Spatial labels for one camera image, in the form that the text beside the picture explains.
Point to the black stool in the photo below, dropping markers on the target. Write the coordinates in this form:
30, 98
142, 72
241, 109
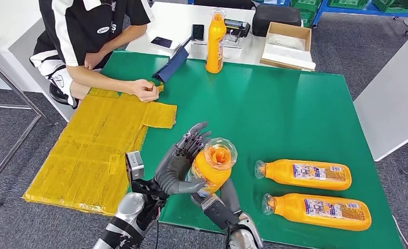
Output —
56, 94

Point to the metal table frame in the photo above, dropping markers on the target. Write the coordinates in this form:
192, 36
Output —
12, 155

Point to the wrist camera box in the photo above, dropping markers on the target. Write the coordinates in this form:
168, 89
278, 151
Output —
135, 166
221, 213

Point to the black smartphone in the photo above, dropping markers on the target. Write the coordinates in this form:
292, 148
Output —
197, 32

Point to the black chair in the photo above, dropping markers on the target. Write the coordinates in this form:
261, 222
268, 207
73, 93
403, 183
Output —
221, 3

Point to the person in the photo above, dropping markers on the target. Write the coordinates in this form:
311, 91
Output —
73, 27

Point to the brown cardboard box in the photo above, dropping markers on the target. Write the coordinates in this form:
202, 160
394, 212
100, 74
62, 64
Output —
288, 30

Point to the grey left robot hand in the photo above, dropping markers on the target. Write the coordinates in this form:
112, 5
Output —
173, 172

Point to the person's right forearm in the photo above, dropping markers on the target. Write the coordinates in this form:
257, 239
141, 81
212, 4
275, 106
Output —
97, 79

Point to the tablet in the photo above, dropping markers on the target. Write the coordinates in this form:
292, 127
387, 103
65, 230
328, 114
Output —
171, 65

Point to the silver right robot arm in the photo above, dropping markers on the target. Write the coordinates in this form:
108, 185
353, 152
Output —
248, 233

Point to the orange detergent bottle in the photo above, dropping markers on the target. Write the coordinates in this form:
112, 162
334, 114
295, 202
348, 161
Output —
279, 173
214, 44
290, 211
211, 175

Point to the person's right hand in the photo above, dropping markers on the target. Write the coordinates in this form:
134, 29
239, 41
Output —
142, 91

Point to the green plastic crate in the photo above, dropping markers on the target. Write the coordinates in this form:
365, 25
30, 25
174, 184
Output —
307, 18
396, 4
348, 2
305, 3

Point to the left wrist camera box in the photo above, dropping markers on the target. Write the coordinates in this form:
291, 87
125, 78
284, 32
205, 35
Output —
135, 166

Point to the white desk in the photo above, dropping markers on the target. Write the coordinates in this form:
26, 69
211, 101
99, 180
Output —
4, 20
169, 20

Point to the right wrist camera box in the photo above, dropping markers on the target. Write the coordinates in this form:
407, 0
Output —
221, 213

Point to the green table mat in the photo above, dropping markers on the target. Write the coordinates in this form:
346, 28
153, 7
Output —
276, 113

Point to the large white table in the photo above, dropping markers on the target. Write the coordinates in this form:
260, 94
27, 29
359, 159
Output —
396, 103

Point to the white foam sheet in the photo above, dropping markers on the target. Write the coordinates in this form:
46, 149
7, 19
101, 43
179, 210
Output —
286, 59

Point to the yellow taped cardboard sheet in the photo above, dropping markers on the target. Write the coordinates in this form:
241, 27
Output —
87, 154

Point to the person's left forearm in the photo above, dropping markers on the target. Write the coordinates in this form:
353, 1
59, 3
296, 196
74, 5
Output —
121, 41

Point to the clear acrylic stand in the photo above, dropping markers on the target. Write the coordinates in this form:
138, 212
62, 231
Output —
197, 52

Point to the person's left hand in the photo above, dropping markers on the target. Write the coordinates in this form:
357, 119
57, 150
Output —
94, 61

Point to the black carry case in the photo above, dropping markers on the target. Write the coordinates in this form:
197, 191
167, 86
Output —
276, 18

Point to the black remote controller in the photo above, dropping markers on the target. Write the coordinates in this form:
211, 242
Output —
238, 29

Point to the dark blue smartphone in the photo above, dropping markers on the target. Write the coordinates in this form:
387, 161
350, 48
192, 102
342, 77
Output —
161, 42

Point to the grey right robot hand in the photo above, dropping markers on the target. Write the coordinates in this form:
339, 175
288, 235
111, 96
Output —
229, 196

